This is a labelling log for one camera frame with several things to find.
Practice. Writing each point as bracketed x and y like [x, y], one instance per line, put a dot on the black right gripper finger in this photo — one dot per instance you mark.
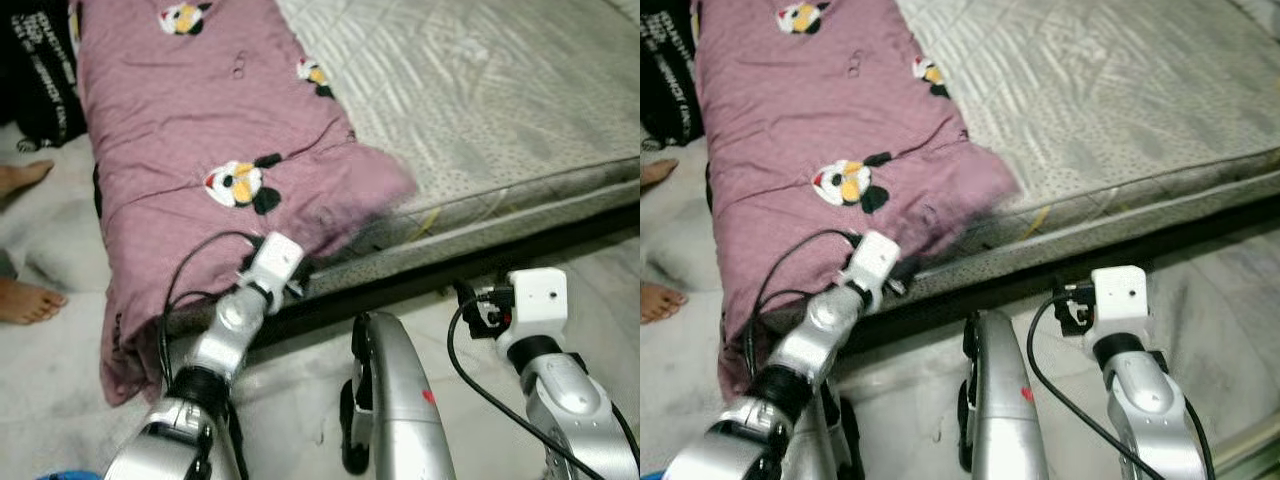
[1061, 289]
[465, 291]

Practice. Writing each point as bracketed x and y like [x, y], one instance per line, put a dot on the purple blanket with panda prints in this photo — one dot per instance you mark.
[810, 110]
[200, 110]

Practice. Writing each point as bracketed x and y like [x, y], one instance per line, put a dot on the grey patterned mattress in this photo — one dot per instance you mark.
[1100, 90]
[480, 90]

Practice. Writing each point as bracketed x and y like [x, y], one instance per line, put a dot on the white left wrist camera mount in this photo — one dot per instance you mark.
[873, 260]
[275, 262]

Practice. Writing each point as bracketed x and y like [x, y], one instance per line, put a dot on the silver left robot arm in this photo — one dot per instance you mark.
[215, 340]
[810, 345]

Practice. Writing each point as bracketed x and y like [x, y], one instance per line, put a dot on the dark bed base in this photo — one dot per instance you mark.
[420, 285]
[1040, 275]

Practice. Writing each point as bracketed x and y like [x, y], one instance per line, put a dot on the silver right robot leg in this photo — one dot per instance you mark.
[1005, 400]
[400, 400]

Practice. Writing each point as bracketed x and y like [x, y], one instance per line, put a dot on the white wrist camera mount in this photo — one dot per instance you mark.
[275, 262]
[873, 260]
[1120, 298]
[538, 300]

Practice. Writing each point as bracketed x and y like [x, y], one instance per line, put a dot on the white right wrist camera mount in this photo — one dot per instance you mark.
[538, 300]
[1120, 298]

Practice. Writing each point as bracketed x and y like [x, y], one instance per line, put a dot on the black bag with white print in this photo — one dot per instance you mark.
[668, 70]
[45, 70]

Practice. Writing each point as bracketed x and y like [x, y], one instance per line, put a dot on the person's bare foot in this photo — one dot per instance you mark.
[655, 174]
[662, 303]
[25, 178]
[30, 303]

